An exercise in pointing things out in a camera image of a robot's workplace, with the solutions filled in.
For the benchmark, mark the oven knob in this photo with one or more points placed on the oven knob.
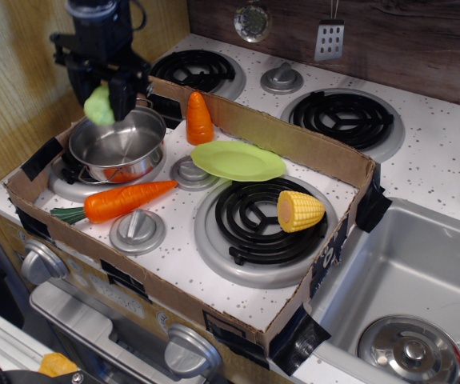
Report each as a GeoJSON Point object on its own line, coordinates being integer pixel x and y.
{"type": "Point", "coordinates": [188, 354]}
{"type": "Point", "coordinates": [41, 264]}

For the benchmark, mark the long orange toy carrot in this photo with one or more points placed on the long orange toy carrot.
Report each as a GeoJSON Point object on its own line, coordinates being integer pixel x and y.
{"type": "Point", "coordinates": [109, 204]}

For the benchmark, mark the back silver stove knob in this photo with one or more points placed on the back silver stove knob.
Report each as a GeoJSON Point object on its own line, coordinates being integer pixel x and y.
{"type": "Point", "coordinates": [282, 80]}

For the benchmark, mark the orange yellow object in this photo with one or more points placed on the orange yellow object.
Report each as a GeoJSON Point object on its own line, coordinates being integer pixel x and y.
{"type": "Point", "coordinates": [56, 364]}

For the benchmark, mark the light green plastic plate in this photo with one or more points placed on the light green plastic plate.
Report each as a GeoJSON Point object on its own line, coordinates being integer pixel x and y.
{"type": "Point", "coordinates": [238, 161]}

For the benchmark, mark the left oven knob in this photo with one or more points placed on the left oven knob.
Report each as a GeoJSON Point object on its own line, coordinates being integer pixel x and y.
{"type": "Point", "coordinates": [41, 264]}

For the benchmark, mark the hanging metal slotted spatula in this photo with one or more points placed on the hanging metal slotted spatula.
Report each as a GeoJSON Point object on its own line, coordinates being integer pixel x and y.
{"type": "Point", "coordinates": [330, 36]}

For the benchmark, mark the light green toy broccoli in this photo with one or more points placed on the light green toy broccoli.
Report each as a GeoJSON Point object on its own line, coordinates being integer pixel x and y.
{"type": "Point", "coordinates": [97, 107]}

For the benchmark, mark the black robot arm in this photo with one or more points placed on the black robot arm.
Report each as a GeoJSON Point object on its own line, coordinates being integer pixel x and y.
{"type": "Point", "coordinates": [97, 6]}

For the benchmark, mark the silver stove knob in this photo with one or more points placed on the silver stove knob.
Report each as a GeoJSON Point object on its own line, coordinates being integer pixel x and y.
{"type": "Point", "coordinates": [137, 233]}
{"type": "Point", "coordinates": [190, 177]}
{"type": "Point", "coordinates": [282, 80]}

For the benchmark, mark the stainless steel pan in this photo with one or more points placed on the stainless steel pan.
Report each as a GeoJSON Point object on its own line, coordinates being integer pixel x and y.
{"type": "Point", "coordinates": [119, 153]}

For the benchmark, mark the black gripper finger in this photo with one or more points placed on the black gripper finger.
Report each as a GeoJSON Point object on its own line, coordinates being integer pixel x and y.
{"type": "Point", "coordinates": [122, 94]}
{"type": "Point", "coordinates": [83, 79]}

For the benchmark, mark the yellow toy corn cob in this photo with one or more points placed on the yellow toy corn cob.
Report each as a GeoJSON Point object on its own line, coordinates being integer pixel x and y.
{"type": "Point", "coordinates": [298, 211]}

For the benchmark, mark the front silver stove knob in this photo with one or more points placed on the front silver stove knob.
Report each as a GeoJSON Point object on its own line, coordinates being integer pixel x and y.
{"type": "Point", "coordinates": [137, 233]}

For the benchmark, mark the front right black burner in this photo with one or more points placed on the front right black burner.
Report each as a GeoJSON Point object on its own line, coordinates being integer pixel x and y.
{"type": "Point", "coordinates": [238, 236]}

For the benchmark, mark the silver oven door handle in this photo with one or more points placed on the silver oven door handle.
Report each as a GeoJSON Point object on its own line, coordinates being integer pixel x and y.
{"type": "Point", "coordinates": [132, 354]}

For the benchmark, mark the steel pot lid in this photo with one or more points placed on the steel pot lid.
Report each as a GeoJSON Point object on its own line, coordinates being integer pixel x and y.
{"type": "Point", "coordinates": [410, 348]}

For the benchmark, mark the hanging metal strainer ladle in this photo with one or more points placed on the hanging metal strainer ladle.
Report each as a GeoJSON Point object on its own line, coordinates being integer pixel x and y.
{"type": "Point", "coordinates": [252, 21]}

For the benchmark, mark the silver toy sink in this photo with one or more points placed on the silver toy sink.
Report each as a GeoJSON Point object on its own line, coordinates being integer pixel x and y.
{"type": "Point", "coordinates": [409, 264]}

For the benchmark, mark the front left burner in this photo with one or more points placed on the front left burner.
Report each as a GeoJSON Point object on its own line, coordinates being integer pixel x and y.
{"type": "Point", "coordinates": [78, 192]}

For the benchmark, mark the right oven knob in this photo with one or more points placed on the right oven knob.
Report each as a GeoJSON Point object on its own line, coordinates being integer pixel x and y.
{"type": "Point", "coordinates": [188, 354]}

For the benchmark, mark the back right black burner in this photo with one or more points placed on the back right black burner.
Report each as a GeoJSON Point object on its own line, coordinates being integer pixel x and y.
{"type": "Point", "coordinates": [354, 117]}

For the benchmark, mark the middle silver stove knob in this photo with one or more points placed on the middle silver stove knob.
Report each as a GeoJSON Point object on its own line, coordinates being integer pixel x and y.
{"type": "Point", "coordinates": [190, 177]}

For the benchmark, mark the short orange toy carrot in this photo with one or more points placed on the short orange toy carrot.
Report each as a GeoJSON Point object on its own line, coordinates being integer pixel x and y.
{"type": "Point", "coordinates": [199, 126]}

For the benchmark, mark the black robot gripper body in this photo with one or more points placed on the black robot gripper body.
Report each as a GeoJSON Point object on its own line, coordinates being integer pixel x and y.
{"type": "Point", "coordinates": [102, 41]}

